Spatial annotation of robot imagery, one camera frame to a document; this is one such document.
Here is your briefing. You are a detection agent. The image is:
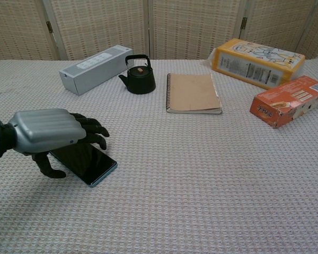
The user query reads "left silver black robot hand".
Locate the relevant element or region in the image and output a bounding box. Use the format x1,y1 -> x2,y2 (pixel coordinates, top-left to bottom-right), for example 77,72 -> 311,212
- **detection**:
5,108 -> 110,179

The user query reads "black smartphone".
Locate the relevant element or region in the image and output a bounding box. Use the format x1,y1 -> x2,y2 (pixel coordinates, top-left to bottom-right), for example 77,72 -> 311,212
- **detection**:
49,142 -> 118,188

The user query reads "white woven tablecloth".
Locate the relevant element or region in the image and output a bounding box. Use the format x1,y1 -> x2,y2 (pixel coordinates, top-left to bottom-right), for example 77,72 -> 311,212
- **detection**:
0,54 -> 318,254

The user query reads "grey rectangular box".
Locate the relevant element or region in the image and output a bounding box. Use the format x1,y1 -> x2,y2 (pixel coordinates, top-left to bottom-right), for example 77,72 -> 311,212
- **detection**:
59,45 -> 134,96

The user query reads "black cast iron teapot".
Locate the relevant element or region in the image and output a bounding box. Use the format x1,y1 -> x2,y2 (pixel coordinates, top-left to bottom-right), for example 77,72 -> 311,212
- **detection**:
118,54 -> 156,95

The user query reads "brown spiral notebook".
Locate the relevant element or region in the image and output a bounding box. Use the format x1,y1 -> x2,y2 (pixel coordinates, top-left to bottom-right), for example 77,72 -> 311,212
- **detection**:
166,73 -> 223,115

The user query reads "woven folding screen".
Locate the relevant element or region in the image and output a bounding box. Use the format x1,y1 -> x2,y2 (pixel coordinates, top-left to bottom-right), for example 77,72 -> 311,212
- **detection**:
0,0 -> 318,63

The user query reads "yellow cartoon print box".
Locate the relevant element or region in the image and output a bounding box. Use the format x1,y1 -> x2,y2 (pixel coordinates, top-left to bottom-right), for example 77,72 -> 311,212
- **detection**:
206,38 -> 306,90

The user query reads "orange snack box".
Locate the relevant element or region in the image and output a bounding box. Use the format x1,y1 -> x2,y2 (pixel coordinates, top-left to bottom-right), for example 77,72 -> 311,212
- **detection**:
250,75 -> 318,129

